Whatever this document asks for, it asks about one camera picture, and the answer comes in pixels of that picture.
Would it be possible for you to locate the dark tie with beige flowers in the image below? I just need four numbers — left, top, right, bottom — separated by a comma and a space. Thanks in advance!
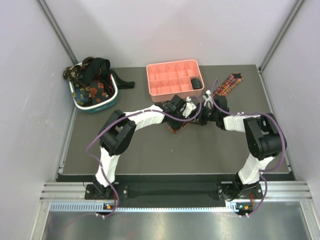
63, 65, 86, 84

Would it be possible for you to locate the rolled dark leaf-pattern tie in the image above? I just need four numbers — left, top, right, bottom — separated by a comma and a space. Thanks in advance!
190, 78, 202, 90

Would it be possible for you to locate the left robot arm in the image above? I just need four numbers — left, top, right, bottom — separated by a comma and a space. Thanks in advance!
93, 95, 197, 199

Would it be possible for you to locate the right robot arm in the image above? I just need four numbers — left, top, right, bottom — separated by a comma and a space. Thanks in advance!
196, 93, 287, 201

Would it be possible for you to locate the plain black tie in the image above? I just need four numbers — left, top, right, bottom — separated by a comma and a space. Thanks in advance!
78, 57, 135, 90

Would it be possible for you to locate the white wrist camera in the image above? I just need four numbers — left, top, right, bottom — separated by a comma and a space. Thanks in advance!
180, 96, 197, 119
203, 90, 214, 109

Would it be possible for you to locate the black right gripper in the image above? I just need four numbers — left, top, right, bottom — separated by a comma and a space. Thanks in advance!
188, 102, 219, 126

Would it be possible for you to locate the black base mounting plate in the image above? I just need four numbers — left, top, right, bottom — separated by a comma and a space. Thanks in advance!
84, 173, 263, 208

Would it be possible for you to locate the black tie with orange flowers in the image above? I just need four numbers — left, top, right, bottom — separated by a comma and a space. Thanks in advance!
85, 80, 111, 106

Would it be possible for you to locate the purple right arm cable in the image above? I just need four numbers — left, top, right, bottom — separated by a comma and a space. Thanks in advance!
211, 78, 287, 218

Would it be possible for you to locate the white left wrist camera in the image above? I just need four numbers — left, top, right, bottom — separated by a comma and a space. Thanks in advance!
180, 96, 197, 119

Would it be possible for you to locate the pink compartment tray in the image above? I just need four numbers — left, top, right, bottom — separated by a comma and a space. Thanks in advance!
146, 59, 205, 103

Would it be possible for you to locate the aluminium frame rail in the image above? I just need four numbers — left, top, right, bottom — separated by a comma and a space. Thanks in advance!
40, 181, 313, 214

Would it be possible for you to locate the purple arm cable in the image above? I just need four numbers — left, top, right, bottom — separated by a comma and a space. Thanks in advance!
86, 96, 203, 220
211, 78, 287, 218

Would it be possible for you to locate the red multicolour checked tie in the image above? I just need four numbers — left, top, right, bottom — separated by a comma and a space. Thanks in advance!
168, 71, 245, 135

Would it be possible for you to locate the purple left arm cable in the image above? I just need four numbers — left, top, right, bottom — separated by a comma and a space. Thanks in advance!
86, 96, 203, 220

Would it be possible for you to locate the blue tie with yellow flowers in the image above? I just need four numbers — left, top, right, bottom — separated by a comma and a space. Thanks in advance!
72, 88, 92, 107

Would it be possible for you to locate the teal perforated plastic basket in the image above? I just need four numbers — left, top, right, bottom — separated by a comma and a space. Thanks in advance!
66, 62, 119, 114

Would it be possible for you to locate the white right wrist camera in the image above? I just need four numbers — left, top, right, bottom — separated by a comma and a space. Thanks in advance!
203, 90, 214, 109

